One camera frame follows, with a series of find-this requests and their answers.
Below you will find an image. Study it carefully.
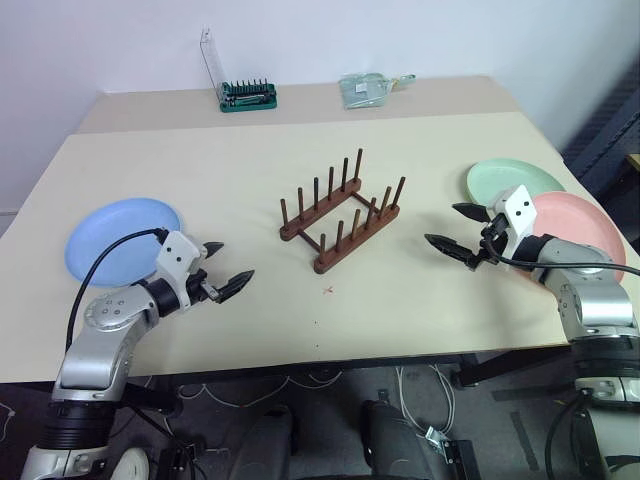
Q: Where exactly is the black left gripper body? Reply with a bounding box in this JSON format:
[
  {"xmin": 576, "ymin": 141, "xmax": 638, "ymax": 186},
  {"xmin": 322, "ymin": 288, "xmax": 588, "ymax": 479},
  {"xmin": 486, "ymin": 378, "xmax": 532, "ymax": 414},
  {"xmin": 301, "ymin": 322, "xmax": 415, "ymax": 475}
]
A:
[{"xmin": 182, "ymin": 267, "xmax": 222, "ymax": 307}]

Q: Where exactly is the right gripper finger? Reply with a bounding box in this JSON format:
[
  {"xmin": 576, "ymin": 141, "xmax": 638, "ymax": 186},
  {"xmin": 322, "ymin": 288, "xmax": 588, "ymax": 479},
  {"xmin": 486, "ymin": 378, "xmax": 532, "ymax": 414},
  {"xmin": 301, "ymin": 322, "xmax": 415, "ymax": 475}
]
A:
[
  {"xmin": 451, "ymin": 202, "xmax": 494, "ymax": 224},
  {"xmin": 423, "ymin": 233, "xmax": 474, "ymax": 263}
]

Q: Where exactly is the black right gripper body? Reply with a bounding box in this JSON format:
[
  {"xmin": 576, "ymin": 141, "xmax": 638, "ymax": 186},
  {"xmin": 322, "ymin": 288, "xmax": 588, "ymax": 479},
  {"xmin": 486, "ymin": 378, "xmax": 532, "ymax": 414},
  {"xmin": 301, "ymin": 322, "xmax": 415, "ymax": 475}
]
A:
[{"xmin": 469, "ymin": 213, "xmax": 511, "ymax": 272}]

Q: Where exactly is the brown wooden plate rack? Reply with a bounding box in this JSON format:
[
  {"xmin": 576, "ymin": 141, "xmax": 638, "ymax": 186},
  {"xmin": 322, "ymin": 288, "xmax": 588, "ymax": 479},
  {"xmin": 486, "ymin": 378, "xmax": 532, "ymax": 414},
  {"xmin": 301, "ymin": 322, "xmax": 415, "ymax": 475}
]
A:
[{"xmin": 278, "ymin": 147, "xmax": 407, "ymax": 275}]

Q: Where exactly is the green plate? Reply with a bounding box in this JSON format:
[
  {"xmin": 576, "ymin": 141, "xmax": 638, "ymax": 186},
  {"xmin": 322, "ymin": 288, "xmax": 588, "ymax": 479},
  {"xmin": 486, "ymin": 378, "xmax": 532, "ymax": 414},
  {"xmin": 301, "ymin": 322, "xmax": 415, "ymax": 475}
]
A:
[{"xmin": 466, "ymin": 158, "xmax": 569, "ymax": 207}]

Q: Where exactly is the red plate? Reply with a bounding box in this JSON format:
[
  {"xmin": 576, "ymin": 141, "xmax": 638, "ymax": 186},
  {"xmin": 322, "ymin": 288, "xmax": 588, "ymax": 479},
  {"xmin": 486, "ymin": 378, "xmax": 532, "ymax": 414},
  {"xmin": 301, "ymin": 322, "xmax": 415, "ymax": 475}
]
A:
[{"xmin": 513, "ymin": 191, "xmax": 628, "ymax": 287}]

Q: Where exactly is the blue plate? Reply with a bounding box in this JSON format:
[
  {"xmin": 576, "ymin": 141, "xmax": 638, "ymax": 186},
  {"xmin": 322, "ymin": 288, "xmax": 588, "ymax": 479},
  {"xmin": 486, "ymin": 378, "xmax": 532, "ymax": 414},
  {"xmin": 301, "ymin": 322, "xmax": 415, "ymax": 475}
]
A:
[{"xmin": 64, "ymin": 198, "xmax": 185, "ymax": 289}]

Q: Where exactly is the green screwdriver bit set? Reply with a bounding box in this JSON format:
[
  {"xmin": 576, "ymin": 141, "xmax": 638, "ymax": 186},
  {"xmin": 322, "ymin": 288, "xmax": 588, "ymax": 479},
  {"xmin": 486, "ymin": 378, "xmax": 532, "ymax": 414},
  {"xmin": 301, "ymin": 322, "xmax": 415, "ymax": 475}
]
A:
[{"xmin": 199, "ymin": 27, "xmax": 280, "ymax": 114}]

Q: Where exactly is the clear plastic bag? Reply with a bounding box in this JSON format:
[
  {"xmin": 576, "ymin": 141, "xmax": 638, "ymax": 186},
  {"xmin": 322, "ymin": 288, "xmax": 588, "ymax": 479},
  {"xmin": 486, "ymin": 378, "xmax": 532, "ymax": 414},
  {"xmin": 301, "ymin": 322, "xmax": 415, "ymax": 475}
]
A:
[{"xmin": 337, "ymin": 72, "xmax": 394, "ymax": 111}]

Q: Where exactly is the dark rounded shape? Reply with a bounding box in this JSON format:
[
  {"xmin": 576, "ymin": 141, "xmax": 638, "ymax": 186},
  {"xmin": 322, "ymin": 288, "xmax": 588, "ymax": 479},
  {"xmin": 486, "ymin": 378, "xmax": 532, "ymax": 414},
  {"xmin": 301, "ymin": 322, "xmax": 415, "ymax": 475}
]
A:
[
  {"xmin": 232, "ymin": 405, "xmax": 297, "ymax": 480},
  {"xmin": 359, "ymin": 398, "xmax": 482, "ymax": 480}
]

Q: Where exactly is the white round wheel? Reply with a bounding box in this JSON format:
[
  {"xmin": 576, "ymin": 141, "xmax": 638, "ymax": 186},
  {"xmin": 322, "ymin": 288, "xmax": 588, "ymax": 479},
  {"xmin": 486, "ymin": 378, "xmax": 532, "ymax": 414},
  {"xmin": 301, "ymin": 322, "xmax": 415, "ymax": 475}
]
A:
[{"xmin": 106, "ymin": 445, "xmax": 152, "ymax": 480}]

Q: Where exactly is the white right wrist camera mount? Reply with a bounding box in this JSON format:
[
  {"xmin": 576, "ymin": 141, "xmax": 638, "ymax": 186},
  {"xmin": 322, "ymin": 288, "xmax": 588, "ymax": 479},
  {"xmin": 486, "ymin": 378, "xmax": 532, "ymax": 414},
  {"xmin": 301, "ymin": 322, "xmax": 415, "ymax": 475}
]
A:
[{"xmin": 487, "ymin": 183, "xmax": 538, "ymax": 274}]

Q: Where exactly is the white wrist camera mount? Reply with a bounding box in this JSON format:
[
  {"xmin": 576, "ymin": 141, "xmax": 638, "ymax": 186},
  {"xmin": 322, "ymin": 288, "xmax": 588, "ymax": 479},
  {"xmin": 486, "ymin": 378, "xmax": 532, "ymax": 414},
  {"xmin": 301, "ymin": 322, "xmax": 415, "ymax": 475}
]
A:
[
  {"xmin": 155, "ymin": 230, "xmax": 208, "ymax": 282},
  {"xmin": 487, "ymin": 183, "xmax": 538, "ymax": 274}
]

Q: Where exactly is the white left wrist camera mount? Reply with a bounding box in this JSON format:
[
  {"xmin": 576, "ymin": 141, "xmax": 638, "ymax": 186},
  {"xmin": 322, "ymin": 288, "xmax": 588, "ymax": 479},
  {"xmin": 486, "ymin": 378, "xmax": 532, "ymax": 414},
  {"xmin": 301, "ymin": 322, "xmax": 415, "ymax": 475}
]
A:
[{"xmin": 155, "ymin": 230, "xmax": 208, "ymax": 282}]

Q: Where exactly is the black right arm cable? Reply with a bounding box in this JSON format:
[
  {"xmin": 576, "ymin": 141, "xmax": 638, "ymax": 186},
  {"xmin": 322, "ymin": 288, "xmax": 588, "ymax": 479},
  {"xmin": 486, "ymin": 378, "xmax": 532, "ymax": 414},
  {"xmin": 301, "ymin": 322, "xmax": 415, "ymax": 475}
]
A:
[{"xmin": 482, "ymin": 222, "xmax": 640, "ymax": 276}]

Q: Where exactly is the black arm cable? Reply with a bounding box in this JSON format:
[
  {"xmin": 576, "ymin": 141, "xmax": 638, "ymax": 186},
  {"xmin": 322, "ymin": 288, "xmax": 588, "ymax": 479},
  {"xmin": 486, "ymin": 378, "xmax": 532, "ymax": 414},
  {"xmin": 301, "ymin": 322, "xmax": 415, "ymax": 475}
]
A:
[
  {"xmin": 482, "ymin": 222, "xmax": 640, "ymax": 276},
  {"xmin": 66, "ymin": 227, "xmax": 171, "ymax": 354}
]

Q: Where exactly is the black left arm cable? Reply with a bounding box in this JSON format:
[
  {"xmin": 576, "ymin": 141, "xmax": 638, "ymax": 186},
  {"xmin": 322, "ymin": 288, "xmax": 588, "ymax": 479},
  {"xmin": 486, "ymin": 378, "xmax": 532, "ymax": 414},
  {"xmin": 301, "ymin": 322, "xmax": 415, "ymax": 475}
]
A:
[{"xmin": 66, "ymin": 227, "xmax": 171, "ymax": 354}]

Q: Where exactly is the thin white floor cable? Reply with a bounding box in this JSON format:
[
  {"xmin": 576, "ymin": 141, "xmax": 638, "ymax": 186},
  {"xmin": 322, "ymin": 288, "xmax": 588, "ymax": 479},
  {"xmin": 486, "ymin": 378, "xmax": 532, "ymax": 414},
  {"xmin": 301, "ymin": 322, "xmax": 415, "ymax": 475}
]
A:
[{"xmin": 177, "ymin": 370, "xmax": 344, "ymax": 409}]

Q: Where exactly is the black table frame leg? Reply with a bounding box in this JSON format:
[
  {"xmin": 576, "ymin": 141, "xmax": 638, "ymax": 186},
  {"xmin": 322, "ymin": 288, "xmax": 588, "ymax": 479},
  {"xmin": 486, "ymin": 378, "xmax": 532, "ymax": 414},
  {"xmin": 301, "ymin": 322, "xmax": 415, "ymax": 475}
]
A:
[{"xmin": 451, "ymin": 344, "xmax": 576, "ymax": 389}]

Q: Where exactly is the small metal bracket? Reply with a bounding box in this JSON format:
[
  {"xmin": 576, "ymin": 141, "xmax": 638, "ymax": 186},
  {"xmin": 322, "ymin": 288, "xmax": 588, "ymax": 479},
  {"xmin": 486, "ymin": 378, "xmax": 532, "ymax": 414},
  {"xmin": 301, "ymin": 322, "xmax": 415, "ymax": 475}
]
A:
[{"xmin": 423, "ymin": 424, "xmax": 450, "ymax": 452}]

